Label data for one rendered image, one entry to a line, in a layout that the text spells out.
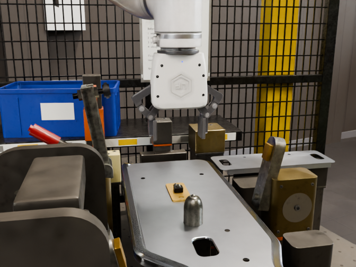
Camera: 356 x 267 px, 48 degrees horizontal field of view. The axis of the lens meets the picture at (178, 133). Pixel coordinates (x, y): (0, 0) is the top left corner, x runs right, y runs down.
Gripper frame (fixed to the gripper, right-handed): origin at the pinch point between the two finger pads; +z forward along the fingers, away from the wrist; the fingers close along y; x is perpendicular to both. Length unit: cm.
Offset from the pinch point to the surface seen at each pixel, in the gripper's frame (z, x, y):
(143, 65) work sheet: -8, 54, 0
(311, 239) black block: 13.0, -19.9, 17.5
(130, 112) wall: 53, 275, 12
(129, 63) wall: 10, 275, 12
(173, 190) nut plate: 11.7, 0.4, -0.8
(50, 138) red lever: -0.5, -1.1, -23.0
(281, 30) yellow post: -18, 58, 47
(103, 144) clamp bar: 0.9, -1.8, -13.9
